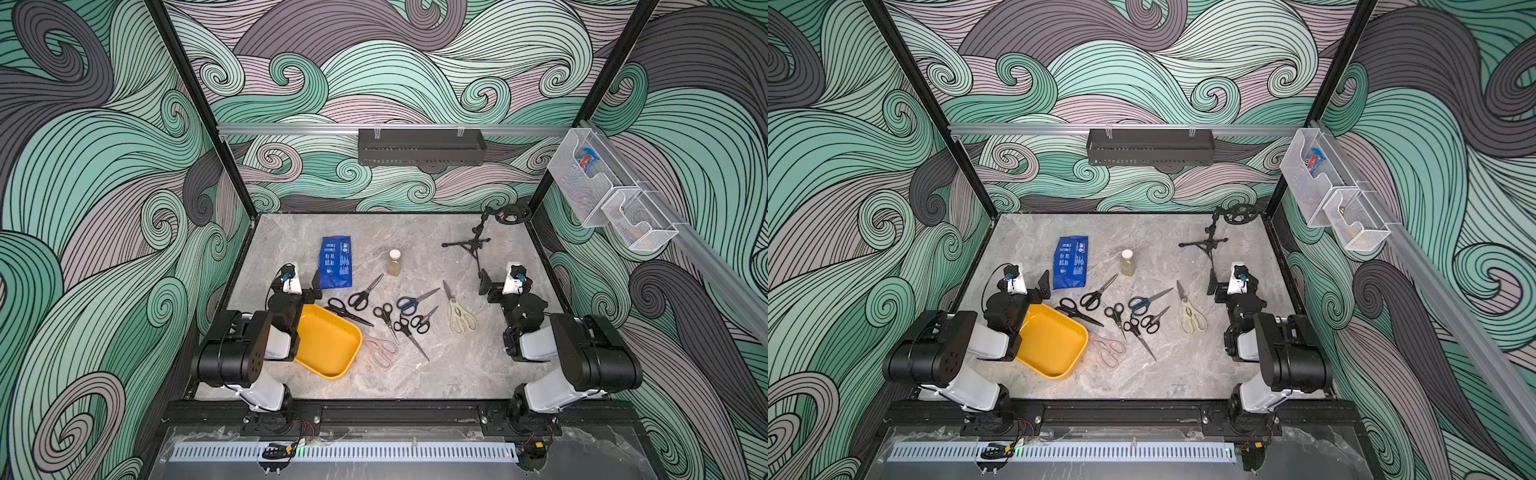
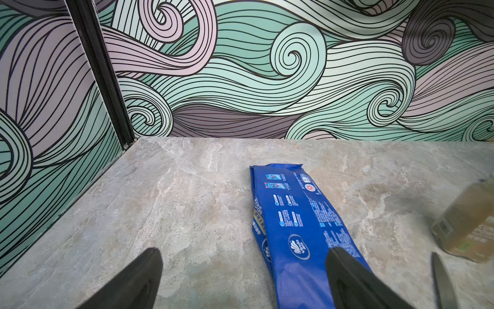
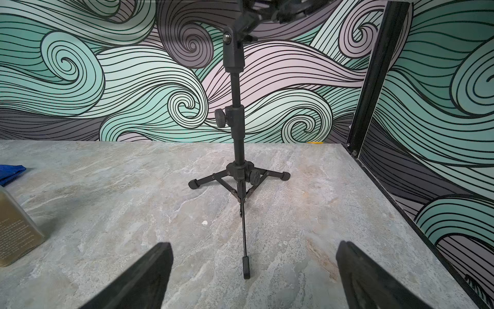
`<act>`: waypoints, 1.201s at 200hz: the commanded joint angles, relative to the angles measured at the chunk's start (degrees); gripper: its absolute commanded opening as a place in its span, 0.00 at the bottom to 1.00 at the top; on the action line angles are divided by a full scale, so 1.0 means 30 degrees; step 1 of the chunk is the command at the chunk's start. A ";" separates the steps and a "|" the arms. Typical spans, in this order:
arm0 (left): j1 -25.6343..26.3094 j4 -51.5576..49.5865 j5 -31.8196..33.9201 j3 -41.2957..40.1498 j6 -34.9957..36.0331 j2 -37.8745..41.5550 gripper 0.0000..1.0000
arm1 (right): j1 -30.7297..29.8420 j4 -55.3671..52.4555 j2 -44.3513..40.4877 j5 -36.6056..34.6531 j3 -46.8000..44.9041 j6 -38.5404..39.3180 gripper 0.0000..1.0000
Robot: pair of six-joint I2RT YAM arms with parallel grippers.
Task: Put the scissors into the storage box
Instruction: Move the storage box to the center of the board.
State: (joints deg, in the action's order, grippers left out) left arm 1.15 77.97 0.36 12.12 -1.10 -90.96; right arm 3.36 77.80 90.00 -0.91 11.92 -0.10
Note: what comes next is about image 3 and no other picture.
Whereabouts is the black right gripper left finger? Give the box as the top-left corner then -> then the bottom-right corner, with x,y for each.
82,243 -> 174,309

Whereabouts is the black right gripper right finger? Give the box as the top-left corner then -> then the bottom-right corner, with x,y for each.
336,241 -> 430,308

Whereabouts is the small amber liquid bottle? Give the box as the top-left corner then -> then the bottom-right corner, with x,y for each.
1,187 -> 46,267

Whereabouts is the black mini tripod stand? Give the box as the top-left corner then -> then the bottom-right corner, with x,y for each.
188,0 -> 333,280

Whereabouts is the blue wet wipes pack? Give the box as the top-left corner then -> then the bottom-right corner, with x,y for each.
0,165 -> 27,187

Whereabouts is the black corner frame post right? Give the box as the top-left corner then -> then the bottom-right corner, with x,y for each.
346,1 -> 410,158

